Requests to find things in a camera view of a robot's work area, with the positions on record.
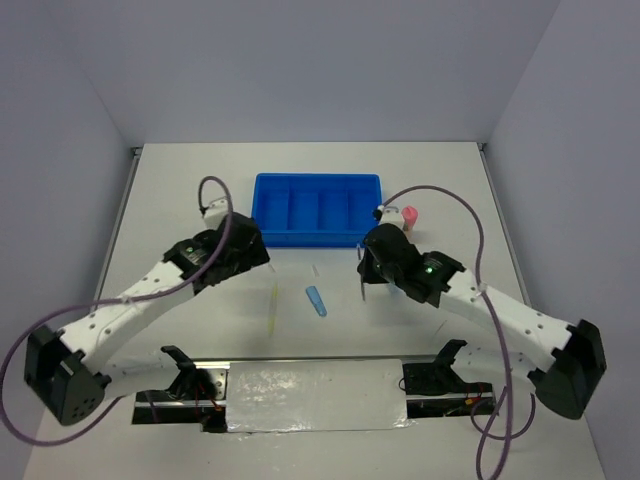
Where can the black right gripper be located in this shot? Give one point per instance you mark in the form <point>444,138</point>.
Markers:
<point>367,273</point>

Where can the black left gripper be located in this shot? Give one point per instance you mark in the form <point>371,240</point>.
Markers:
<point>254,255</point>

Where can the yellow pen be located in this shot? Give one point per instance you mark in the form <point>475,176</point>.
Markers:
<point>272,313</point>

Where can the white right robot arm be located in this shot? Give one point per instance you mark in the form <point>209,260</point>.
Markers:
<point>566,361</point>

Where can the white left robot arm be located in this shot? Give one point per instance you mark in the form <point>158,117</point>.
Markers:
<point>73,370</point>

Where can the pink capped glue stick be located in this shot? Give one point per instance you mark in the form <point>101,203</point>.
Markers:
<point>410,216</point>

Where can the blue compartment tray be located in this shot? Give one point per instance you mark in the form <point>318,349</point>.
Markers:
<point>315,210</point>

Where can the blue highlighter near centre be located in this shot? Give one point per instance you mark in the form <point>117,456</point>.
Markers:
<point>316,300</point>

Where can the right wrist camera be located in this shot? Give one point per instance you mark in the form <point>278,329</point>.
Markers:
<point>389,215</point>

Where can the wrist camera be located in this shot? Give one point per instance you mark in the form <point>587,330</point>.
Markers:
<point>389,215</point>
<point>215,212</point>

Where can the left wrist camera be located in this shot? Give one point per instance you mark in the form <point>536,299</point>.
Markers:
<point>215,212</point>

